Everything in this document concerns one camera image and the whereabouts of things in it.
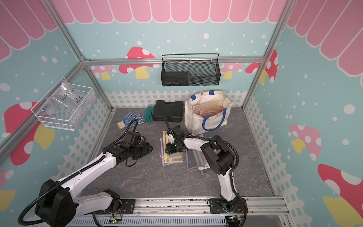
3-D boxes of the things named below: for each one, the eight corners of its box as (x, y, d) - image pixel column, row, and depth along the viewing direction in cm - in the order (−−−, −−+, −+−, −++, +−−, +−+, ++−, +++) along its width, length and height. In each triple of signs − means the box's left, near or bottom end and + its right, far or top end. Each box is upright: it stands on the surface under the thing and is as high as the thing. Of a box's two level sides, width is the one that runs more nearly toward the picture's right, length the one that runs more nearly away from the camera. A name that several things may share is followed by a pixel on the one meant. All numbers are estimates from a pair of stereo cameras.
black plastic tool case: (153, 122, 113) (152, 117, 108) (157, 105, 126) (155, 100, 121) (183, 122, 113) (182, 117, 108) (183, 105, 126) (183, 100, 121)
